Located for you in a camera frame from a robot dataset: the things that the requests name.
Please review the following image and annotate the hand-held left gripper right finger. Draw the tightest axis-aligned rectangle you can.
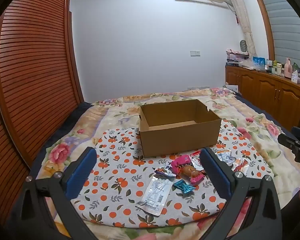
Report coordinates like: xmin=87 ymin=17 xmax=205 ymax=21
xmin=199 ymin=147 xmax=283 ymax=240

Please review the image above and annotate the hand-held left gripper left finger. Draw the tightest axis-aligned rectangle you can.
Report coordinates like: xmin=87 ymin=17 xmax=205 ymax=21
xmin=11 ymin=147 xmax=100 ymax=240

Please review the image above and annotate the white blue crinkled snack packet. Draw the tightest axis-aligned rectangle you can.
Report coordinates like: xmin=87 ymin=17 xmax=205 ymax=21
xmin=214 ymin=149 xmax=237 ymax=168

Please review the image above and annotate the red and white snack packet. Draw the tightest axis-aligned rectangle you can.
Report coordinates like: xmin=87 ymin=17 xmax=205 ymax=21
xmin=190 ymin=150 xmax=206 ymax=172

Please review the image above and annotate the pink snack packet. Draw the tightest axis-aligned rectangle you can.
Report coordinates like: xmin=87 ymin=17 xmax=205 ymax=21
xmin=171 ymin=154 xmax=206 ymax=185

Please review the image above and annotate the teal candy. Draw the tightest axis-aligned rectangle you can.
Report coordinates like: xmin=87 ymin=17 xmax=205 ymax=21
xmin=173 ymin=179 xmax=196 ymax=195

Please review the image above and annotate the white purple snack packet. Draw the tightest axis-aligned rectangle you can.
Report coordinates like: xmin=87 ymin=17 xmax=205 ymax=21
xmin=154 ymin=164 xmax=177 ymax=179

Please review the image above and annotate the brown cardboard box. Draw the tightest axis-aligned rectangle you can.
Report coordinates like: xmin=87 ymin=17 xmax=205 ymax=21
xmin=139 ymin=99 xmax=222 ymax=158

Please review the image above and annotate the long clear snack packet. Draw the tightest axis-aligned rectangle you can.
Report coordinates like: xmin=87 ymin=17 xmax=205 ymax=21
xmin=136 ymin=174 xmax=176 ymax=216

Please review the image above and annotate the orange fruit print cloth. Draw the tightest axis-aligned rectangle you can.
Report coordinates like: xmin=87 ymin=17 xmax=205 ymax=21
xmin=72 ymin=121 xmax=275 ymax=228

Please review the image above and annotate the wooden cabinet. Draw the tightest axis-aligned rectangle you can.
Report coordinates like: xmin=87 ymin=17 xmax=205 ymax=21
xmin=225 ymin=65 xmax=300 ymax=132

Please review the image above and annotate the pink bottle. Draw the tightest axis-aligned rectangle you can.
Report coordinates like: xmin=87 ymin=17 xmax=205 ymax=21
xmin=284 ymin=58 xmax=293 ymax=78

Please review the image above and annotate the cluster of cosmetic jars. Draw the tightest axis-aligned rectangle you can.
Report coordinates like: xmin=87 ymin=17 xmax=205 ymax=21
xmin=264 ymin=59 xmax=284 ymax=75

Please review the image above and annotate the blue box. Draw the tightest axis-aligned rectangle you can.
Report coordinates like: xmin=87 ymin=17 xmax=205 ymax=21
xmin=252 ymin=56 xmax=266 ymax=67

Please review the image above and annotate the clear plastic bag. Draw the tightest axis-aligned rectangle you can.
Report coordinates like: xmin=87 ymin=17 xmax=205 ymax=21
xmin=240 ymin=60 xmax=264 ymax=71

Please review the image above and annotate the pile of boxes and papers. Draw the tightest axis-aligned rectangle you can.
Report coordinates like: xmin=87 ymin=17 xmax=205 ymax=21
xmin=226 ymin=48 xmax=250 ymax=67

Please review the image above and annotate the wooden louvered wardrobe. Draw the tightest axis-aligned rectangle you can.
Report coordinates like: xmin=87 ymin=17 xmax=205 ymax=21
xmin=0 ymin=0 xmax=92 ymax=230

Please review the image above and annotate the cream curtain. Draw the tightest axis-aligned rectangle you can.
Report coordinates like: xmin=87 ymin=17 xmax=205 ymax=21
xmin=224 ymin=0 xmax=256 ymax=53

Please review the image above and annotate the wooden window frame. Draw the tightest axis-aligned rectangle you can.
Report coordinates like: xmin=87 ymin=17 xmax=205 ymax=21
xmin=248 ymin=0 xmax=276 ymax=61

